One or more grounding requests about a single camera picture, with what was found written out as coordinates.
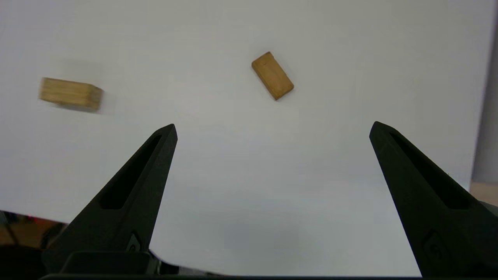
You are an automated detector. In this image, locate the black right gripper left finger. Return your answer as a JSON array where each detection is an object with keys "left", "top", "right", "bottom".
[{"left": 42, "top": 124, "right": 178, "bottom": 270}]

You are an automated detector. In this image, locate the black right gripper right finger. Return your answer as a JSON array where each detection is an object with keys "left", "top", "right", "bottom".
[{"left": 369, "top": 121, "right": 498, "bottom": 277}]

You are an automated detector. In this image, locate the arched wooden block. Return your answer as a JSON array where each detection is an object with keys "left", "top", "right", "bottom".
[{"left": 38, "top": 77, "right": 105, "bottom": 113}]

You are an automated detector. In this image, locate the rectangular wooden block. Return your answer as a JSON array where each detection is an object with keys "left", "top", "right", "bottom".
[{"left": 251, "top": 51, "right": 295, "bottom": 101}]

